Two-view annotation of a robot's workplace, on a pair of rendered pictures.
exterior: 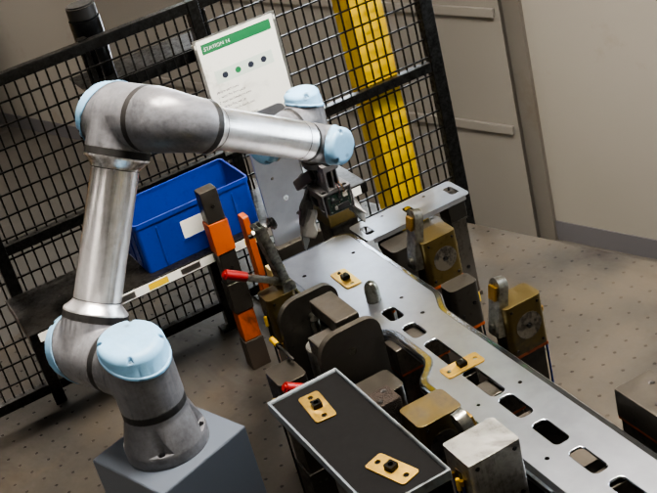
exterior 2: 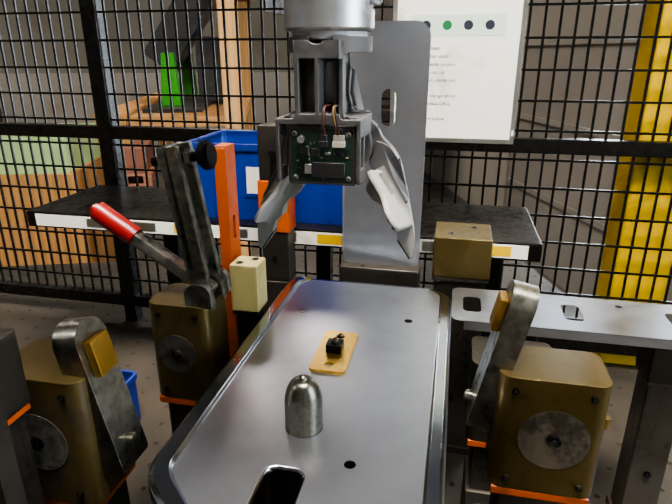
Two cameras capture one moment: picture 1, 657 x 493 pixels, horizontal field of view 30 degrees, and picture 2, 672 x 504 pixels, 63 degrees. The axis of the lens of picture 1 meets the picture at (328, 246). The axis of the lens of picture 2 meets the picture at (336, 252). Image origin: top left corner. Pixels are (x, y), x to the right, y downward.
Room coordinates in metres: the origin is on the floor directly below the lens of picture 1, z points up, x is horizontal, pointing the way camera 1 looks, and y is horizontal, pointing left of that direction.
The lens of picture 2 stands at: (1.93, -0.30, 1.30)
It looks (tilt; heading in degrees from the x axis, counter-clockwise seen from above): 20 degrees down; 34
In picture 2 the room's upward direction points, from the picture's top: straight up
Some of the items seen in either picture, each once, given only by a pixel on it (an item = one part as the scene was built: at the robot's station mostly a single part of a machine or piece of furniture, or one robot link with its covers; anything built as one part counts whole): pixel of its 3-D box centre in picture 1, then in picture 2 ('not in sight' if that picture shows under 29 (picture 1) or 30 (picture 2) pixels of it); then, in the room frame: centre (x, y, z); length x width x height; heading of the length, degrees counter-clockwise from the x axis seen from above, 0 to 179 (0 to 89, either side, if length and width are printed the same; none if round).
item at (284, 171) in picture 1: (280, 175); (383, 152); (2.61, 0.07, 1.17); 0.12 x 0.01 x 0.34; 111
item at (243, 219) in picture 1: (271, 310); (236, 334); (2.39, 0.16, 0.95); 0.03 x 0.01 x 0.50; 21
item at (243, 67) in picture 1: (247, 83); (455, 53); (2.91, 0.09, 1.30); 0.23 x 0.02 x 0.31; 111
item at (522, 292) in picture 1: (533, 364); not in sight; (2.05, -0.34, 0.87); 0.12 x 0.07 x 0.35; 111
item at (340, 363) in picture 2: (345, 277); (334, 347); (2.36, -0.02, 1.01); 0.08 x 0.04 x 0.01; 21
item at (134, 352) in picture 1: (137, 366); not in sight; (1.79, 0.37, 1.27); 0.13 x 0.12 x 0.14; 43
